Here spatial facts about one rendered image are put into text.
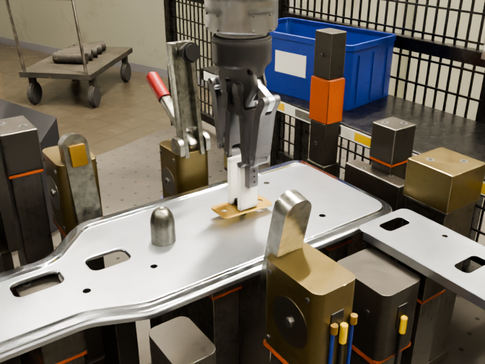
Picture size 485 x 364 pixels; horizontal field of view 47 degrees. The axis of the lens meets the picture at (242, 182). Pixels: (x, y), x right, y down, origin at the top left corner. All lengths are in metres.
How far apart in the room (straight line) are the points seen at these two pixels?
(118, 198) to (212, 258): 0.86
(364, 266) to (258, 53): 0.30
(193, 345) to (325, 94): 0.58
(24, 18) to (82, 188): 6.13
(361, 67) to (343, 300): 0.65
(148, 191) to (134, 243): 0.82
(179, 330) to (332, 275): 0.17
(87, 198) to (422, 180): 0.48
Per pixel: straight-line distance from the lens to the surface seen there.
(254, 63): 0.69
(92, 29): 6.03
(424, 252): 0.75
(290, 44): 1.20
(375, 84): 1.21
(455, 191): 0.84
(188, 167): 0.88
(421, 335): 0.84
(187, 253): 0.71
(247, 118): 0.72
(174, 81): 0.85
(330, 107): 1.04
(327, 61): 1.02
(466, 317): 1.16
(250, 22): 0.67
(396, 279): 0.72
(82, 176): 0.82
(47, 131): 1.33
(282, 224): 0.59
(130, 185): 1.60
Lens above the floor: 1.38
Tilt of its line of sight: 26 degrees down
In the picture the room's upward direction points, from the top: straight up
